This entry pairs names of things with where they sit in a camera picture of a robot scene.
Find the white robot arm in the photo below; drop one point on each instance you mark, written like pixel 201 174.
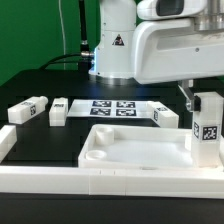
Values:
pixel 112 58

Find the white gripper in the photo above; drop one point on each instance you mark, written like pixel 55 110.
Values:
pixel 172 50

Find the white desk top tray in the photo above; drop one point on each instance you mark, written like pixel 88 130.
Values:
pixel 135 147

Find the white U-shaped fence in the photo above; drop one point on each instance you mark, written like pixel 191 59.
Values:
pixel 200 183

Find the white marker base plate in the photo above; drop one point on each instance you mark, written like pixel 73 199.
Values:
pixel 109 109

